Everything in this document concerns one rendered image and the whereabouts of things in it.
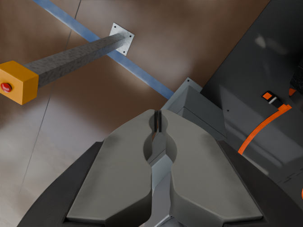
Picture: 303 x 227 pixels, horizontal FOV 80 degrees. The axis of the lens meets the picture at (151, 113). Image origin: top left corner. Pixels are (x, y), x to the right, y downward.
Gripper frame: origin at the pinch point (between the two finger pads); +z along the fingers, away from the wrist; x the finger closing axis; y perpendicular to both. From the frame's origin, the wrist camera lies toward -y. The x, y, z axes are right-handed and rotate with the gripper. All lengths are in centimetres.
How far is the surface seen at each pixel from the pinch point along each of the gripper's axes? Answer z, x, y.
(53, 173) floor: 199, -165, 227
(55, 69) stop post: 73, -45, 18
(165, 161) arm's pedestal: 63, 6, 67
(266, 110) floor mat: 126, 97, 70
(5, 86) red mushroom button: 53, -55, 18
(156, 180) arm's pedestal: 65, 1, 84
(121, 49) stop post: 158, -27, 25
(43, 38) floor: 179, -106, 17
